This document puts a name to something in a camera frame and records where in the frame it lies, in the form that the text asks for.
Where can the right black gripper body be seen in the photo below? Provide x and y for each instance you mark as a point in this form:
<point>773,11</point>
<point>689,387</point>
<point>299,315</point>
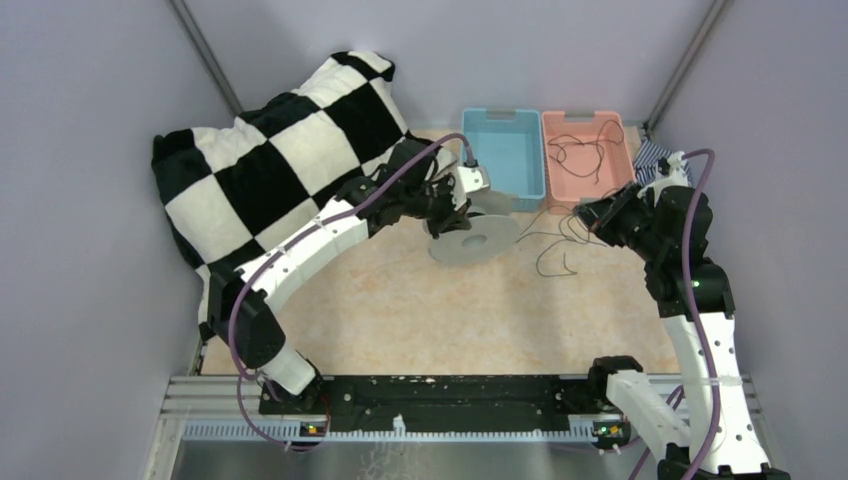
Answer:
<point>628,217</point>

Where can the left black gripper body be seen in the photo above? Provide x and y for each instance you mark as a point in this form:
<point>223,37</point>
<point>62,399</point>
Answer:
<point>440,208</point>

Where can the translucent white cable spool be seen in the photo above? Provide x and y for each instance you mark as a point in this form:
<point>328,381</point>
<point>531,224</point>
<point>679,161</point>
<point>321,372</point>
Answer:
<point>493,231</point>

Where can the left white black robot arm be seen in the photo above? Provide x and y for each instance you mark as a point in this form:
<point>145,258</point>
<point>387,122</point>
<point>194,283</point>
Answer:
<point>243,300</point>

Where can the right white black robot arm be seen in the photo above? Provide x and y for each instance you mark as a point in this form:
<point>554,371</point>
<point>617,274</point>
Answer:
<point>696,306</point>

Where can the blue white striped cloth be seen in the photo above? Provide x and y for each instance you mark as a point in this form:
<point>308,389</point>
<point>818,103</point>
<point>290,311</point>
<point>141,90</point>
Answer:
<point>646,160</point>

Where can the pink plastic bin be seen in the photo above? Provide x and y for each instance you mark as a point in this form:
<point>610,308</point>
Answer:
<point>587,157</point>

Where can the blue plastic bin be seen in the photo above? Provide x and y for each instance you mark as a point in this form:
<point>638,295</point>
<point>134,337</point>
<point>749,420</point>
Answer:
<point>508,144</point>

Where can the black white checkered pillow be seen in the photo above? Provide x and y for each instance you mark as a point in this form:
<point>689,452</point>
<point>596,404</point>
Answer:
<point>232,194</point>

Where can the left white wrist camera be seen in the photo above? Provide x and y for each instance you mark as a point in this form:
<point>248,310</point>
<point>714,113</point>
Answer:
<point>469,180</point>

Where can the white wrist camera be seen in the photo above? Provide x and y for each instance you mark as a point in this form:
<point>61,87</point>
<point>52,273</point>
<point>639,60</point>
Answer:
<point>469,180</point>
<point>671,171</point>

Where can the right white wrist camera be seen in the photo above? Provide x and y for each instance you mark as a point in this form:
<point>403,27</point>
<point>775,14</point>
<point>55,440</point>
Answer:
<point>671,171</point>

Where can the right corner metal post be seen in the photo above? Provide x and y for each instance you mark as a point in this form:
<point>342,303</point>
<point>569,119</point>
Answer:
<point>713,17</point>

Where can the corner metal post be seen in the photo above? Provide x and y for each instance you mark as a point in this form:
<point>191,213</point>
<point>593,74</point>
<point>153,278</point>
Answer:
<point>206,55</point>
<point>713,17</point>

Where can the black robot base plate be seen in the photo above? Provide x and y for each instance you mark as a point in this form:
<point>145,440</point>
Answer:
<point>449,404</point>

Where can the left corner metal post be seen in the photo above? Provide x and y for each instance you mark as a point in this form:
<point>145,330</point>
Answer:
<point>206,55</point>

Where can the aluminium frame rail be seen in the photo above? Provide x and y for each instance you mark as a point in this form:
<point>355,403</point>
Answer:
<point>209,408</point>

